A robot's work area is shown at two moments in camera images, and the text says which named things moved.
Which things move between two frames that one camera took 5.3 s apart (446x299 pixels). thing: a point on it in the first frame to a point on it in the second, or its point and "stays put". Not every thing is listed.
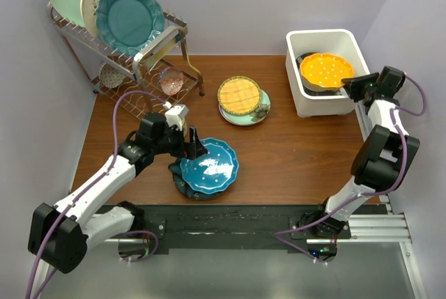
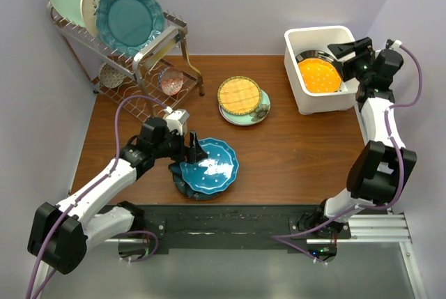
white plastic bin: [334, 41] stays put
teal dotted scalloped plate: [213, 171] stays put
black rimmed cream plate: [311, 88] to [313, 54]
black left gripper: [189, 150] stays put
